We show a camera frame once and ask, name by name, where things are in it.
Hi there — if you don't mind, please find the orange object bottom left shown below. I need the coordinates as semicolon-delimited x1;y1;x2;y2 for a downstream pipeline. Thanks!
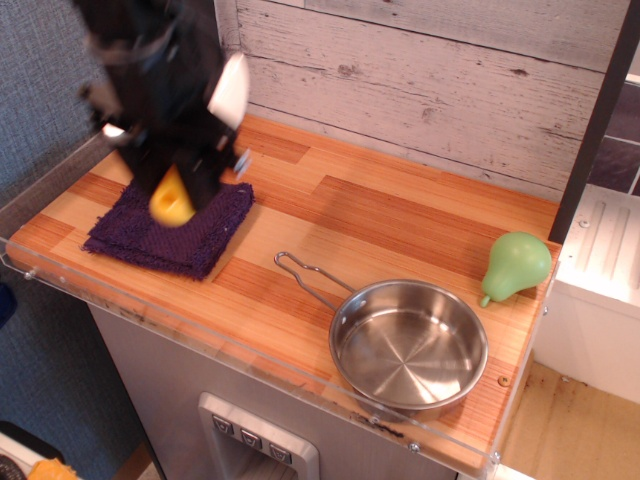
27;459;78;480

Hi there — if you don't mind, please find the green plastic pear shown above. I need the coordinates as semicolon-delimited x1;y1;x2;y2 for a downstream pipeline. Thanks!
480;232;552;308

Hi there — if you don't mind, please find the yellow handled toy knife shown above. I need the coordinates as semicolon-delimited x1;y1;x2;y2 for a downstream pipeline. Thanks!
149;52;251;226

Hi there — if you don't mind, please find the clear acrylic edge guard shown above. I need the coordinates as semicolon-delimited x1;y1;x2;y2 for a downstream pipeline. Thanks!
0;236;561;475

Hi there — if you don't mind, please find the stainless steel pot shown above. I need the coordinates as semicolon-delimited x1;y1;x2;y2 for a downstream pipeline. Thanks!
274;251;489;422

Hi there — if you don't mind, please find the dark vertical post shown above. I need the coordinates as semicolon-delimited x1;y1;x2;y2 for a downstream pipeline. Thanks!
548;0;639;244

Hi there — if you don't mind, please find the silver dispenser panel with buttons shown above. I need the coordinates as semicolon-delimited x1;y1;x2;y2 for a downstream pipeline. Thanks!
198;392;320;479

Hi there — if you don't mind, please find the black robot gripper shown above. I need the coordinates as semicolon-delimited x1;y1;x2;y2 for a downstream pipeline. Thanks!
74;1;239;211

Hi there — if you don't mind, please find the grey toy fridge cabinet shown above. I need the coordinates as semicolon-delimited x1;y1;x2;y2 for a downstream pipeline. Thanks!
91;307;457;479

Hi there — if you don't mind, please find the purple folded towel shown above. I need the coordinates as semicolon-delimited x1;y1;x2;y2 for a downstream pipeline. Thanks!
83;181;255;280

